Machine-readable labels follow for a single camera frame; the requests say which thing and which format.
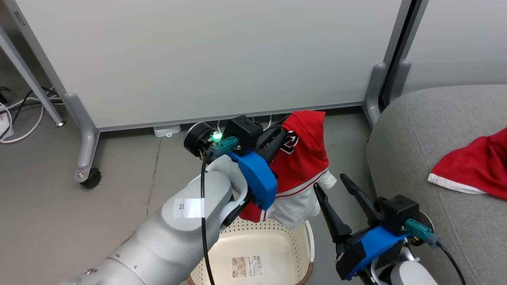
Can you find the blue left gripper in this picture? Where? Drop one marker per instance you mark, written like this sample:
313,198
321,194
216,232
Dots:
259,178

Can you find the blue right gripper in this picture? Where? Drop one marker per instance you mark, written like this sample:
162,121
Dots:
368,245

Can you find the red and white jersey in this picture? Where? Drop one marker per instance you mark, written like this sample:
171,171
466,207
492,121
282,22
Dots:
305,158

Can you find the red shorts white trim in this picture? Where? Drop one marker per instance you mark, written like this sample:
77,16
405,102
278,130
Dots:
471,166

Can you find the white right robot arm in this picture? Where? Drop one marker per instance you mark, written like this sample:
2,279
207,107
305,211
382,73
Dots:
412,275

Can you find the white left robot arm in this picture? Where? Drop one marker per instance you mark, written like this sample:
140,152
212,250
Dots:
158,245

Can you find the grey fabric sofa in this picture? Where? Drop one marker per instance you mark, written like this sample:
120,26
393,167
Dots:
416,150

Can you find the cream perforated laundry basket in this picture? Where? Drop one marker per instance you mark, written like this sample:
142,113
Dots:
277,245

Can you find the small white power adapter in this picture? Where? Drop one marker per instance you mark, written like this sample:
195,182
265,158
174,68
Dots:
166,130

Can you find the large white partition panel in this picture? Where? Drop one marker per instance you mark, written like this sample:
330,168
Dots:
206,55

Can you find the black caster wheel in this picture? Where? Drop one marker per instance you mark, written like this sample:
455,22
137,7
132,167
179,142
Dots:
92,179

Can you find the white partition panel grey foot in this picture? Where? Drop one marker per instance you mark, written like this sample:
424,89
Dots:
467,39

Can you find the grey metal table leg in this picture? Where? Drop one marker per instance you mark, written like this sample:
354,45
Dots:
35,85

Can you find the white power strip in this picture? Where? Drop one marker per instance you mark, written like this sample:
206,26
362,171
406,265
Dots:
6,126

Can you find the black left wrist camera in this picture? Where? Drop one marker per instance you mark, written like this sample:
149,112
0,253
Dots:
243,132

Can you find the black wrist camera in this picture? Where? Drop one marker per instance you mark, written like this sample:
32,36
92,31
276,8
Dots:
398,213
243,132

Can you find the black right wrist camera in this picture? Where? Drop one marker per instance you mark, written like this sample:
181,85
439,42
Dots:
398,213

